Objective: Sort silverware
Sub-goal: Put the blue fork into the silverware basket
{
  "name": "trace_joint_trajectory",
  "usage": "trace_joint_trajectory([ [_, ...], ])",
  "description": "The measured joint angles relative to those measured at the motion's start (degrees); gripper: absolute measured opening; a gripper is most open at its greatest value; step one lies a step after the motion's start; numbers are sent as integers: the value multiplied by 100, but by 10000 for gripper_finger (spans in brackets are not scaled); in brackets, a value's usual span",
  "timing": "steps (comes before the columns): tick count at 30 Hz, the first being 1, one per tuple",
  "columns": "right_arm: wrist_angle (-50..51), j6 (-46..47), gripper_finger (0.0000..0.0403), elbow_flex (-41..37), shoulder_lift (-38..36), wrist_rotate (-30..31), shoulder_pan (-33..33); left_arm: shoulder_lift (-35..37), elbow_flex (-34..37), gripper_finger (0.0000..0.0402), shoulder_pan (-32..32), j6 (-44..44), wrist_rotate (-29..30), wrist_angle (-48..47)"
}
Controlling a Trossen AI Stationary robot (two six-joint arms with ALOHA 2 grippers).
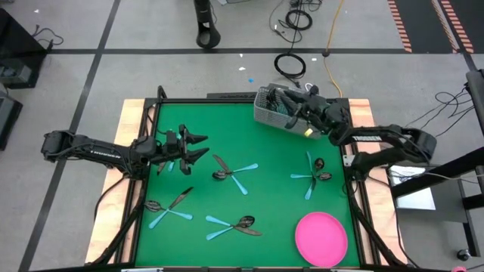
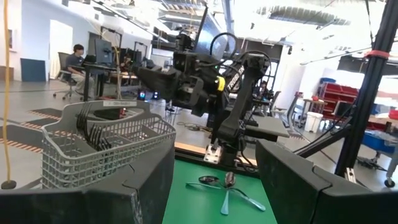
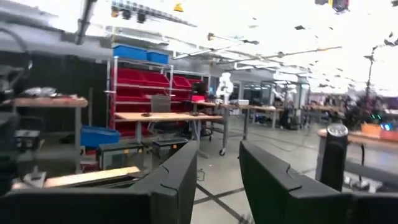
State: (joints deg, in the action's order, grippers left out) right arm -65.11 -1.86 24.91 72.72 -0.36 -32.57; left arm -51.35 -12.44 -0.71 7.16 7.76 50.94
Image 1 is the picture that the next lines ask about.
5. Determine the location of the white paper sheet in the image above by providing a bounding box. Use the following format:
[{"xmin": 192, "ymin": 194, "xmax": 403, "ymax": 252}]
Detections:
[{"xmin": 389, "ymin": 165, "xmax": 436, "ymax": 211}]

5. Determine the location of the black coiled cable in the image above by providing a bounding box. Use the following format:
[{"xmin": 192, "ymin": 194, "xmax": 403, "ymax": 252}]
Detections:
[
  {"xmin": 284, "ymin": 9, "xmax": 314, "ymax": 32},
  {"xmin": 273, "ymin": 51, "xmax": 307, "ymax": 79}
]

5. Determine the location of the pink round plate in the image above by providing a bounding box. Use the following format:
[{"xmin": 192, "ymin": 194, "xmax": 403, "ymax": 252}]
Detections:
[{"xmin": 294, "ymin": 211, "xmax": 349, "ymax": 268}]

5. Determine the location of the black side table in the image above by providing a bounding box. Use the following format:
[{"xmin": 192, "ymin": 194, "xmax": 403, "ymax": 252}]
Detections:
[{"xmin": 0, "ymin": 7, "xmax": 48, "ymax": 90}]

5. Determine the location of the yellow extension cable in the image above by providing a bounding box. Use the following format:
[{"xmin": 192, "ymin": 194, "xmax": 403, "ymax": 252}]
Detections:
[{"xmin": 323, "ymin": 0, "xmax": 346, "ymax": 98}]

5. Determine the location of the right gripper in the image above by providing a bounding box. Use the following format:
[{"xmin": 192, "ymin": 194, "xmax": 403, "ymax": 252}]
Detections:
[{"xmin": 283, "ymin": 85, "xmax": 337, "ymax": 136}]

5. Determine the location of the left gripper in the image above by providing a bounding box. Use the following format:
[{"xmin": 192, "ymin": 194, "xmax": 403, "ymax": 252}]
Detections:
[{"xmin": 162, "ymin": 123, "xmax": 211, "ymax": 176}]

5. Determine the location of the black floor stand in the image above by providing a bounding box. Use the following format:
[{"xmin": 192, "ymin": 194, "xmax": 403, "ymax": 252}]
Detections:
[{"xmin": 193, "ymin": 0, "xmax": 222, "ymax": 49}]

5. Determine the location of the black metal stand frame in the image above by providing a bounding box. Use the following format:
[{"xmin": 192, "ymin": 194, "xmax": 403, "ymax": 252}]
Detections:
[{"xmin": 389, "ymin": 70, "xmax": 484, "ymax": 258}]

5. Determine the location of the grey plastic cutlery basket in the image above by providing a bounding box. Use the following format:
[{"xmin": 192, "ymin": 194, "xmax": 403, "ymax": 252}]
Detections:
[{"xmin": 253, "ymin": 82, "xmax": 334, "ymax": 139}]

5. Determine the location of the dark equipment case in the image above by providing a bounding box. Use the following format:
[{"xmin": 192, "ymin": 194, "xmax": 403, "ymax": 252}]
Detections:
[{"xmin": 0, "ymin": 88, "xmax": 24, "ymax": 151}]

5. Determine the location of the green table mat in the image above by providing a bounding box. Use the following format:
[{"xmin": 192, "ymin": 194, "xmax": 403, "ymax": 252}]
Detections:
[{"xmin": 135, "ymin": 102, "xmax": 361, "ymax": 267}]

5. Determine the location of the grey equipment box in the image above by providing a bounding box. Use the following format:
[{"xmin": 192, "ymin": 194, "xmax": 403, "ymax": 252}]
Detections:
[{"xmin": 0, "ymin": 64, "xmax": 34, "ymax": 86}]

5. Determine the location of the black aluminium table frame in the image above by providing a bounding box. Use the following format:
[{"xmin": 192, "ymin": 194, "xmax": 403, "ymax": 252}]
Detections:
[{"xmin": 85, "ymin": 85, "xmax": 409, "ymax": 272}]

